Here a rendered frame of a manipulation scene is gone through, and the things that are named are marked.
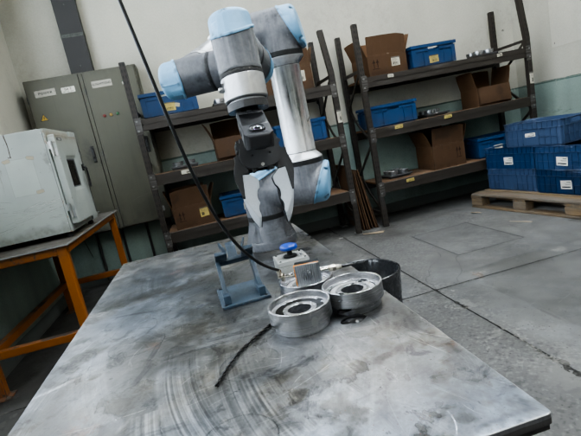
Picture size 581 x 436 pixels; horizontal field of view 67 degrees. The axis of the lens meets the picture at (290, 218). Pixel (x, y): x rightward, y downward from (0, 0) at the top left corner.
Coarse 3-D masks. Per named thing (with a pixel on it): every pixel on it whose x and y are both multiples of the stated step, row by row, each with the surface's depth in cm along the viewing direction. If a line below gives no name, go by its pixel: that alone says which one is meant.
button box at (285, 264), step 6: (294, 252) 101; (300, 252) 100; (276, 258) 99; (282, 258) 98; (288, 258) 97; (294, 258) 96; (300, 258) 95; (306, 258) 96; (276, 264) 98; (282, 264) 95; (288, 264) 95; (282, 270) 95; (288, 270) 95
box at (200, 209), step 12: (180, 192) 406; (192, 192) 409; (204, 192) 413; (180, 204) 409; (192, 204) 412; (204, 204) 416; (180, 216) 411; (192, 216) 414; (204, 216) 418; (180, 228) 412
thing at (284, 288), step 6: (324, 276) 86; (330, 276) 81; (282, 282) 85; (288, 282) 86; (294, 282) 85; (318, 282) 79; (282, 288) 82; (288, 288) 80; (294, 288) 79; (300, 288) 79; (306, 288) 79; (312, 288) 79; (318, 288) 79; (282, 294) 83
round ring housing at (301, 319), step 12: (276, 300) 75; (288, 300) 77; (324, 300) 73; (288, 312) 71; (300, 312) 74; (312, 312) 67; (324, 312) 69; (276, 324) 69; (288, 324) 68; (300, 324) 67; (312, 324) 67; (324, 324) 70; (288, 336) 69; (300, 336) 68
